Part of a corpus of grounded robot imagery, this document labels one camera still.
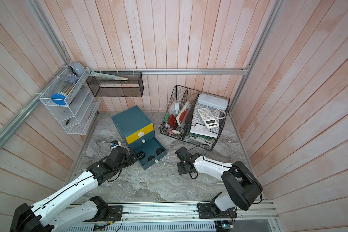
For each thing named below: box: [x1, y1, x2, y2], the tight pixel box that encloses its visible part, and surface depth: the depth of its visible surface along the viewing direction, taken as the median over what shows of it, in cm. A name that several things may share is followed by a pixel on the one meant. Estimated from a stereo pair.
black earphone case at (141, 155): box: [137, 151, 146, 160], surface depth 94 cm
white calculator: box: [197, 107, 220, 130], surface depth 89 cm
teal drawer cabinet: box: [111, 105, 156, 149], surface depth 88 cm
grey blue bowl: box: [70, 61, 86, 78], surface depth 85 cm
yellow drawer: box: [125, 122, 155, 145], surface depth 84 cm
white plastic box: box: [197, 93, 229, 111], surface depth 98 cm
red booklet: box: [167, 113, 178, 130], surface depth 108 cm
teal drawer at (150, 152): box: [133, 136, 168, 171], surface depth 95 cm
